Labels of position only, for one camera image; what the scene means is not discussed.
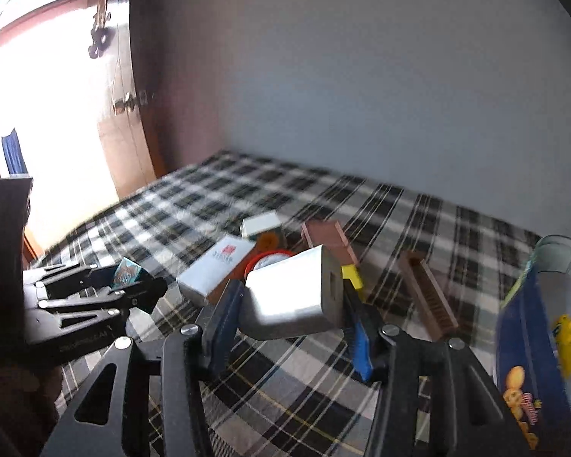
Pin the round blue metal tin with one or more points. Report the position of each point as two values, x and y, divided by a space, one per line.
533 352

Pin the brown rectangular box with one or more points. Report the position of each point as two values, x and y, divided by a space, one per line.
328 239

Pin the long brown ribbed box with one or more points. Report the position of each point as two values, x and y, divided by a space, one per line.
430 300

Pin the white silver rectangular box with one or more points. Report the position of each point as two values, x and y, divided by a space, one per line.
285 297

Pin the white box with red print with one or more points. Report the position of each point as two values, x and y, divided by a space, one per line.
214 269

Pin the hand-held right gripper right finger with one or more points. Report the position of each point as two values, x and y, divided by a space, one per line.
361 350

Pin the yellow block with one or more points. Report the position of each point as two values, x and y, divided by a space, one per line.
353 278

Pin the small white green box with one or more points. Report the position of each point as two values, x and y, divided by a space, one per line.
259 223

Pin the plaid bed sheet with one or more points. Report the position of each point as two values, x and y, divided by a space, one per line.
285 414

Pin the brown wooden door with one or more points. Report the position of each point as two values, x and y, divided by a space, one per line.
128 143

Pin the red tape roll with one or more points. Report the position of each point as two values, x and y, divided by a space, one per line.
261 259

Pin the orange round item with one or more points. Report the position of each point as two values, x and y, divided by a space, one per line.
268 240

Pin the small teal patterned box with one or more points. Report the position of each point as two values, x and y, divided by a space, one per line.
127 273

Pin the blue hanging cloth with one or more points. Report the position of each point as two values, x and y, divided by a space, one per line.
13 152

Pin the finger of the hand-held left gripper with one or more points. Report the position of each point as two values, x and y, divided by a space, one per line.
90 309
71 278

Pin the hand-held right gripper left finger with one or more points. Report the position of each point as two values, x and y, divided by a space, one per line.
224 328

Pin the dark hanging ornament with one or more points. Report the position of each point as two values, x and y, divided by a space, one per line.
99 33

